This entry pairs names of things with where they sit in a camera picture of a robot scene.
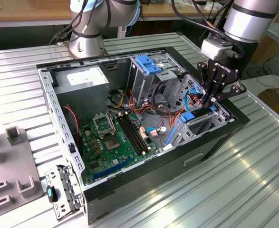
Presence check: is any black latch with blue ring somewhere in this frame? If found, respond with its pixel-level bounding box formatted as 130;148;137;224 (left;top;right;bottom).
46;185;60;203

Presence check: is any grey optical drive cage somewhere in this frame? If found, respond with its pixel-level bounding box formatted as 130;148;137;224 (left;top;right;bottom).
126;51;185;105

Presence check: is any small blue board wire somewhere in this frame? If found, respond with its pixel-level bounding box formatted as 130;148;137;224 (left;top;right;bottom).
145;127;159;137

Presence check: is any black arm base cable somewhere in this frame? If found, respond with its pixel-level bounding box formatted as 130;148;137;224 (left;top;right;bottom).
49;0;111;46

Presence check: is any CPU socket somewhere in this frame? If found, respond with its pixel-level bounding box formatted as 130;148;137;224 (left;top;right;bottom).
102;134;121;152

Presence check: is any grey parts rack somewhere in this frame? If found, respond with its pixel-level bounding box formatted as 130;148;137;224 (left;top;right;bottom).
0;125;45;212

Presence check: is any metal socket cover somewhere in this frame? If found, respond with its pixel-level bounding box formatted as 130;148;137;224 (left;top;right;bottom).
92;113;116;137

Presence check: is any grey power supply unit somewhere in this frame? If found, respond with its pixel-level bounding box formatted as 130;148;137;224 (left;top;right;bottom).
52;65;109;119

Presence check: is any grey disk bay cage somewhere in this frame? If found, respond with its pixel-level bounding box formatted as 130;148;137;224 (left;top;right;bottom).
164;73;235;152

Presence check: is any black open PC case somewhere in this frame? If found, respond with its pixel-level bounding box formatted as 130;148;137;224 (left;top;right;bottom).
36;46;250;225

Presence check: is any red orange wire bundle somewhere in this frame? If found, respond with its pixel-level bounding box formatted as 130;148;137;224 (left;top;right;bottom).
128;89;154;115

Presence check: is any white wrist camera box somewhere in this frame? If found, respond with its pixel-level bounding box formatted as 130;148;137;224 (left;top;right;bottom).
200;35;234;60

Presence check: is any yellow black wire bundle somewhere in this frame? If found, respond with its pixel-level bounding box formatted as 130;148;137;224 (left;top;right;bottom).
107;89;128;109

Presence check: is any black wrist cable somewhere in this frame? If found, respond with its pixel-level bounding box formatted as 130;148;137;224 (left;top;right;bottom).
171;0;246;59

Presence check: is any blue expansion slot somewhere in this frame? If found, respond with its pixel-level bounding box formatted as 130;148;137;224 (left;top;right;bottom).
93;158;132;180

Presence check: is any blue data wire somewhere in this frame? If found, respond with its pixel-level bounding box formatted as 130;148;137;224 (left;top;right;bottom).
183;83;204;112

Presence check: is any white side table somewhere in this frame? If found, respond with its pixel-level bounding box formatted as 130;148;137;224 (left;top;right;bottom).
239;75;279;100

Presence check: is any red black twisted wire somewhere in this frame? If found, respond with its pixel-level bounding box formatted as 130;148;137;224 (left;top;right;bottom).
63;106;81;145

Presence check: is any blue plastic drive bracket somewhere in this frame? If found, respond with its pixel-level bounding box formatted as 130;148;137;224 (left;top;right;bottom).
134;54;163;75

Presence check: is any dark wire bundle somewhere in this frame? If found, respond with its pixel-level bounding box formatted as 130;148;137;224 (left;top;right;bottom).
152;80;178;116

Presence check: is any green motherboard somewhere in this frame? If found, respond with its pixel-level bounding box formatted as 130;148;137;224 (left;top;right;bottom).
78;111;161;186

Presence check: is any black RAM slot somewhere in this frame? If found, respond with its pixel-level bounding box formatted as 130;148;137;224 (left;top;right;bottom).
123;114;149;152
126;113;152;151
117;115;144;155
120;115;146;154

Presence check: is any metal slot cover bracket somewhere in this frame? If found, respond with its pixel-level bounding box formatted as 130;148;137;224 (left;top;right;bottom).
45;163;87;221

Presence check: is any hard disk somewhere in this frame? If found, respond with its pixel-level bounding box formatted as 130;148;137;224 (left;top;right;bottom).
165;105;217;146

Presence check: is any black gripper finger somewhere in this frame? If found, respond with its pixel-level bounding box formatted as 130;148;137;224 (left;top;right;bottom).
208;73;247;106
197;62;218;106

